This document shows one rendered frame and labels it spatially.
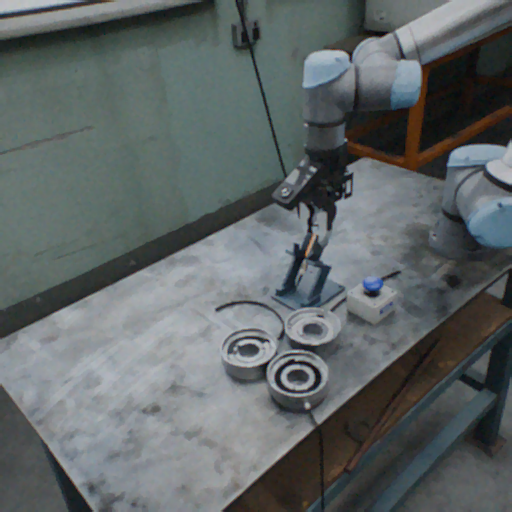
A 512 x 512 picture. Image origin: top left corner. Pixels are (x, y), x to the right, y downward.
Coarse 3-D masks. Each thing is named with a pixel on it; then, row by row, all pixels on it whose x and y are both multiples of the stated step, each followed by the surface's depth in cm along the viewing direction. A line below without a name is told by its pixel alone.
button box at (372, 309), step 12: (360, 288) 111; (384, 288) 110; (348, 300) 110; (360, 300) 108; (372, 300) 107; (384, 300) 107; (396, 300) 110; (360, 312) 109; (372, 312) 106; (384, 312) 108
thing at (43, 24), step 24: (72, 0) 217; (96, 0) 219; (144, 0) 223; (168, 0) 224; (192, 0) 231; (0, 24) 194; (24, 24) 195; (48, 24) 198; (72, 24) 203; (96, 24) 210
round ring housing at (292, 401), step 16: (288, 352) 97; (304, 352) 97; (272, 368) 96; (288, 368) 96; (304, 368) 95; (320, 368) 95; (272, 384) 91; (288, 384) 93; (304, 384) 92; (320, 384) 92; (288, 400) 90; (304, 400) 90; (320, 400) 91
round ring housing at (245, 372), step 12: (228, 336) 102; (240, 336) 104; (264, 336) 103; (240, 348) 101; (252, 348) 103; (264, 348) 100; (276, 348) 98; (228, 360) 97; (240, 360) 98; (252, 360) 98; (240, 372) 96; (252, 372) 96; (264, 372) 97
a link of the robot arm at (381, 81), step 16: (368, 64) 95; (384, 64) 94; (400, 64) 93; (416, 64) 93; (368, 80) 93; (384, 80) 93; (400, 80) 93; (416, 80) 93; (368, 96) 94; (384, 96) 94; (400, 96) 94; (416, 96) 94
